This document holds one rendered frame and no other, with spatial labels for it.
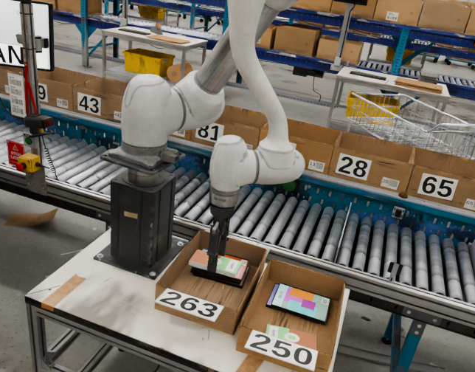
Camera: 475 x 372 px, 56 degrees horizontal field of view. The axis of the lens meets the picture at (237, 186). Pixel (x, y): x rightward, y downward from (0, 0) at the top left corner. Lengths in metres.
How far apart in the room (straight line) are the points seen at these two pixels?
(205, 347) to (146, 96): 0.80
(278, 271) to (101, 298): 0.63
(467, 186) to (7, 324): 2.40
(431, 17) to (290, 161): 5.52
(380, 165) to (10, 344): 2.03
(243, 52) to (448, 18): 5.64
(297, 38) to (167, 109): 5.23
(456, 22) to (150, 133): 5.64
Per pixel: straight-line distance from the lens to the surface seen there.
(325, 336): 1.57
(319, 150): 2.35
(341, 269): 1.92
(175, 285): 1.65
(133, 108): 1.49
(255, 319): 1.56
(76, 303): 1.61
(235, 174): 1.29
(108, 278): 1.70
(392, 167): 2.34
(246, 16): 1.20
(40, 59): 2.35
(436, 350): 2.93
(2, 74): 3.24
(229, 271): 1.46
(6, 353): 2.56
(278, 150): 1.31
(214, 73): 1.51
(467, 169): 2.66
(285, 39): 6.69
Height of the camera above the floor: 1.80
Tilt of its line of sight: 26 degrees down
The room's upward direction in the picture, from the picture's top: 8 degrees clockwise
